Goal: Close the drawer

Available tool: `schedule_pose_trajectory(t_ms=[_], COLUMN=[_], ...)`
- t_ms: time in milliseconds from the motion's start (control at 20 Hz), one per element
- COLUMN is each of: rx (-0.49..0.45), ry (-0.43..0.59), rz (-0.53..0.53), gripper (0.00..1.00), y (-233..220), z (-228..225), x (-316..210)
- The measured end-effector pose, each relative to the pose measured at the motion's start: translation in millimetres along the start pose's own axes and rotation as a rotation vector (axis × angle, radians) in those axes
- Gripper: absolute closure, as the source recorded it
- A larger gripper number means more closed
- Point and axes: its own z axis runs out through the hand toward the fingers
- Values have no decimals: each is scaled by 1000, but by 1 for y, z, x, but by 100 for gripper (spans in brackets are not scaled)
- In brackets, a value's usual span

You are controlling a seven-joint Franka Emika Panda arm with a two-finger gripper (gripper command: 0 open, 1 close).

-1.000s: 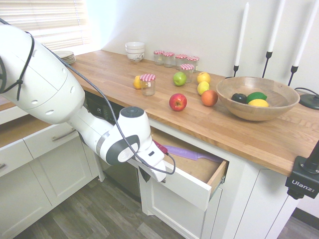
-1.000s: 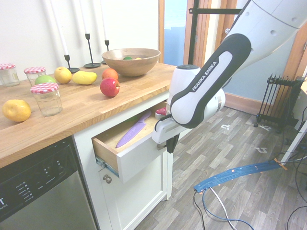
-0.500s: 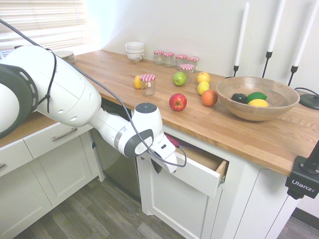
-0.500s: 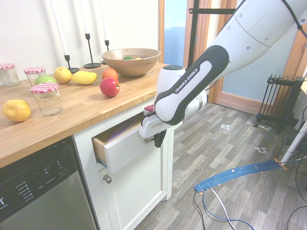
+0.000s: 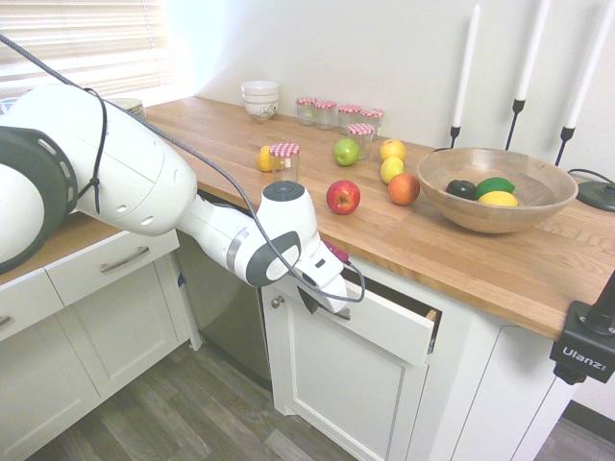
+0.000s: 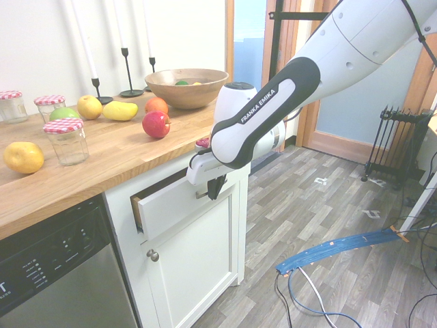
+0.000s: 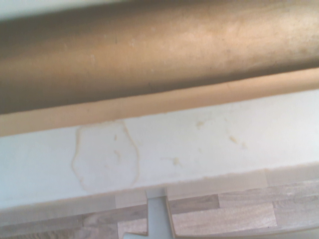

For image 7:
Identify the white wooden drawer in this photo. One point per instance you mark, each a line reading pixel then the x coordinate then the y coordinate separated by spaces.
pixel 159 99

